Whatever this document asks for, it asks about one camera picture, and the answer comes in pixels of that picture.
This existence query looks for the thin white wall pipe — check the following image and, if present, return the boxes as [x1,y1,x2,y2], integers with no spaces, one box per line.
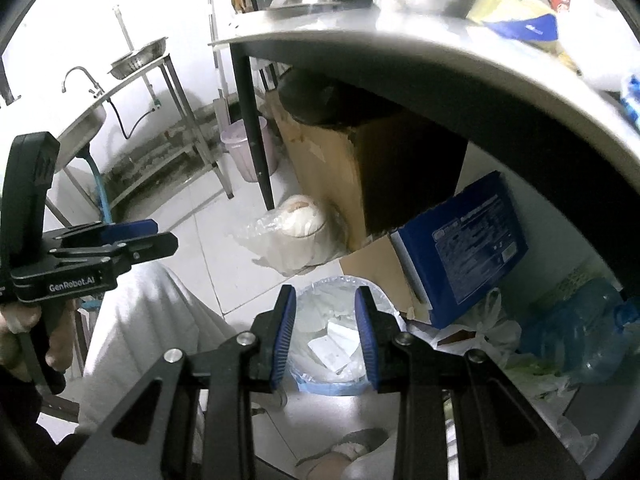
[114,5,161,111]

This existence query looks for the crumpled clear plastic bag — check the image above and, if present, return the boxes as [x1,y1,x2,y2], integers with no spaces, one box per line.
[547,400,601,461]

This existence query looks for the black drain hose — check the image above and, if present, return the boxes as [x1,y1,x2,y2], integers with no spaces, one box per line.
[107,100,161,140]

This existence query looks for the white paper scraps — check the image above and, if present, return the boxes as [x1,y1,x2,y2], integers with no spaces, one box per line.
[306,320,363,373]

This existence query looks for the grey fuzzy slipper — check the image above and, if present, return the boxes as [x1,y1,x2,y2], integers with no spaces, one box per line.
[295,427,391,467]

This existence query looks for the white plastic carrier bag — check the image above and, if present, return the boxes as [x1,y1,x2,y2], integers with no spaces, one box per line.
[435,287,523,361]

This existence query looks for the dark round pot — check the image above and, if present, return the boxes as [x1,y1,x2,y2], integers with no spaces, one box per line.
[277,67,401,127]

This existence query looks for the flat brown cardboard sheet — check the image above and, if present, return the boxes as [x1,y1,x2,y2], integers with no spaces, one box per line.
[340,235,436,323]

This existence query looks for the bag-wrapped white rice cooker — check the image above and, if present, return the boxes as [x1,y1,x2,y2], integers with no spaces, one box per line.
[235,194,346,276]

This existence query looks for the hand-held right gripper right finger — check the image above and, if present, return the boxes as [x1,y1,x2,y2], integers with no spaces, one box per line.
[354,286,586,480]

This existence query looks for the blue and white packet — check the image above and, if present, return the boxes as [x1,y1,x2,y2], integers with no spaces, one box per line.
[485,14,559,42]

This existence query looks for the person's leg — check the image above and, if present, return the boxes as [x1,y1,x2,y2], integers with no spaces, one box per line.
[300,430,461,480]
[75,260,241,436]

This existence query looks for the round metal basin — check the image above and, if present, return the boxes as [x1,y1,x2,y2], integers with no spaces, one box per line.
[109,36,169,81]

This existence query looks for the stainless steel sink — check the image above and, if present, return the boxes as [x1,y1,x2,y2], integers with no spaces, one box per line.
[55,102,108,171]

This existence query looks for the large brown cardboard box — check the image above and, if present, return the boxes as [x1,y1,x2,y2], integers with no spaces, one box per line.
[272,90,468,253]

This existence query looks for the steel sink stand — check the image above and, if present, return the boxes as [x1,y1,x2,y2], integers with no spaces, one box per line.
[45,52,236,226]

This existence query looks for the yellow plastic bag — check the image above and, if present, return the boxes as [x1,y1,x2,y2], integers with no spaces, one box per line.
[467,0,557,26]

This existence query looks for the white mop pole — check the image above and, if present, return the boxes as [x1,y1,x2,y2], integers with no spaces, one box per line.
[206,0,236,126]

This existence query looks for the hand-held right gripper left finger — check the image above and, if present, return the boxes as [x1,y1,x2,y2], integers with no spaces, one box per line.
[60,285,297,480]

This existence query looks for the pink waste basket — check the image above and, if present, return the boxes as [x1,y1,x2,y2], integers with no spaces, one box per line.
[220,116,278,183]

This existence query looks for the clear bag of green vegetables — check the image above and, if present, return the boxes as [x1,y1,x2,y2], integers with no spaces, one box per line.
[500,355,576,401]

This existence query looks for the blue bin with clear liner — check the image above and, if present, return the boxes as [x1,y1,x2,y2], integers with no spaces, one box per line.
[295,275,401,396]

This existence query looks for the blue hose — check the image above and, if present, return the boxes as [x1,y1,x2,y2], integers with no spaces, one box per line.
[85,155,113,223]

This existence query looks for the chrome faucet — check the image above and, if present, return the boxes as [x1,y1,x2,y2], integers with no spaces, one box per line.
[62,66,106,98]

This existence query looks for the large white plastic bag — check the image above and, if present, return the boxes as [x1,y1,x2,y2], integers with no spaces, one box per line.
[557,0,640,93]

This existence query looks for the person's right leg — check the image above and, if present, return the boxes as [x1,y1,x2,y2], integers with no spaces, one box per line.
[300,430,461,480]

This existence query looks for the blue water jug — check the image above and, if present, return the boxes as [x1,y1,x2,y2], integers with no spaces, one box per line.
[520,277,640,386]

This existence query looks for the person's left leg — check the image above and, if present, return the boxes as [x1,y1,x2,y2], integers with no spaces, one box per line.
[75,260,241,436]

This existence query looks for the black table leg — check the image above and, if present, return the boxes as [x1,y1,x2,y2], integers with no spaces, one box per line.
[230,42,276,211]

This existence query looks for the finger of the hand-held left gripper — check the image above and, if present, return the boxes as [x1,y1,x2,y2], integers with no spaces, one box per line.
[44,219,159,251]
[50,232,179,281]

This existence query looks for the blue cardboard box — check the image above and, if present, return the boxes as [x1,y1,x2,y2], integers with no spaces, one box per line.
[390,171,529,330]

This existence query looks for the person's left hand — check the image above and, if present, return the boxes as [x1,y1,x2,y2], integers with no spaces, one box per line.
[0,301,77,376]

